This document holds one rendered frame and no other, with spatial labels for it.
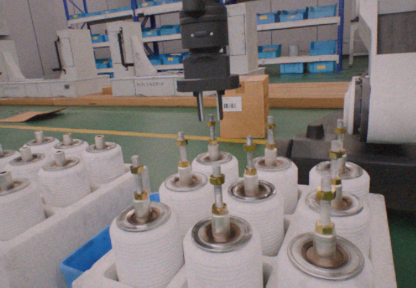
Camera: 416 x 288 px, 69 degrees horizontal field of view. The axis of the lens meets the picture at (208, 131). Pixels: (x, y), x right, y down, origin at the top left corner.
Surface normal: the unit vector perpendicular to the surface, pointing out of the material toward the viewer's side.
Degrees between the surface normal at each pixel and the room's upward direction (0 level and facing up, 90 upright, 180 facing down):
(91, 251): 88
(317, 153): 46
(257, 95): 90
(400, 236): 0
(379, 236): 0
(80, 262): 88
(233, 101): 90
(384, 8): 123
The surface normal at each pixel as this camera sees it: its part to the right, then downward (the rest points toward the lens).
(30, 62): 0.90, 0.04
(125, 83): -0.43, 0.27
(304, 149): -0.36, -0.48
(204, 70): -0.12, 0.27
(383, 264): -0.07, -0.96
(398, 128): -0.38, 0.56
